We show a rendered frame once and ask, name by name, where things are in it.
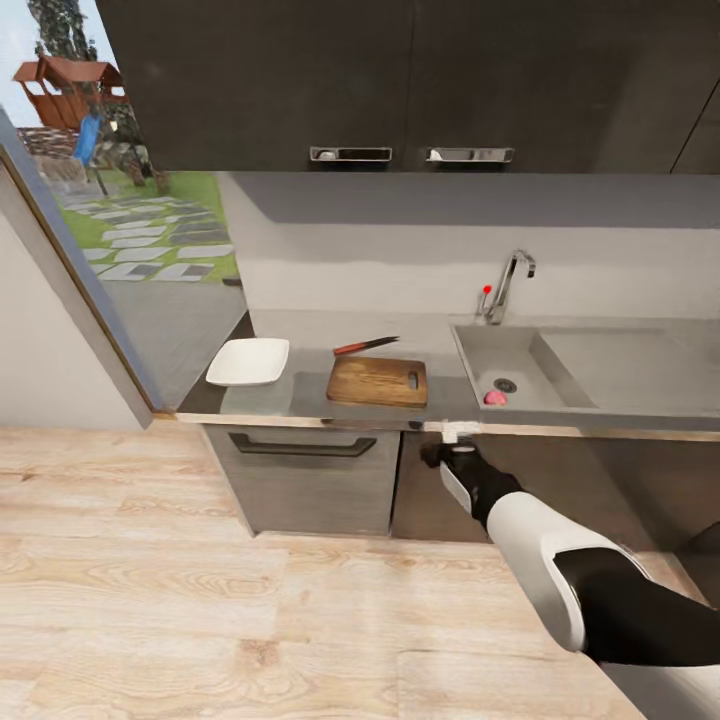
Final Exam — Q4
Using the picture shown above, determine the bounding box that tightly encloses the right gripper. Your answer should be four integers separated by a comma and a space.
419, 441, 476, 469

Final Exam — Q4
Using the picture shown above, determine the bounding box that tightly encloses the cutting board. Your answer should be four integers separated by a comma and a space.
326, 355, 428, 408

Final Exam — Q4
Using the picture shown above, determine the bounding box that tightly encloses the parer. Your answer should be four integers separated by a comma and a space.
334, 337, 393, 355

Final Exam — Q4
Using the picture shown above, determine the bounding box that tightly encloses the bowl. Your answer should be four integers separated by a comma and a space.
206, 338, 289, 387

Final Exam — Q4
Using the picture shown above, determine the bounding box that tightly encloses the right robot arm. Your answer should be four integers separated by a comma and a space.
419, 421, 720, 720

